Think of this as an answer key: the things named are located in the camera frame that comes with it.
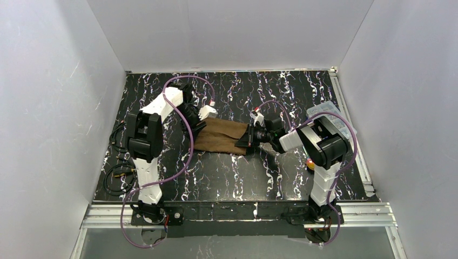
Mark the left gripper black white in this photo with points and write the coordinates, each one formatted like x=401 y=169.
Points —
x=195 y=119

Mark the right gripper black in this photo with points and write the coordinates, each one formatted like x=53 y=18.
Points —
x=250 y=134

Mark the brown woven cloth napkin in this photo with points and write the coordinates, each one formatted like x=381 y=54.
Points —
x=220 y=136

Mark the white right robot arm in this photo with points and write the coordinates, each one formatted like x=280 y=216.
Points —
x=323 y=140

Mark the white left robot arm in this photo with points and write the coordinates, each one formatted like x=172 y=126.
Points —
x=145 y=141

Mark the red yellow handled utensil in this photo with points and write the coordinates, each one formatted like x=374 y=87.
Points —
x=310 y=166

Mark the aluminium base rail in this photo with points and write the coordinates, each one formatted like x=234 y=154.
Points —
x=238 y=218

